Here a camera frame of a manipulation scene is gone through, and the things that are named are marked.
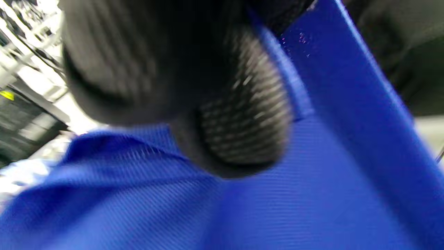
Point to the blue t-shirt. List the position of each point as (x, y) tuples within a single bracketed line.
[(277, 191)]

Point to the black glass computer case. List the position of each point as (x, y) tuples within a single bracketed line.
[(20, 128)]

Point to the person's left hand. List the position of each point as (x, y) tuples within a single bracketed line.
[(156, 69)]

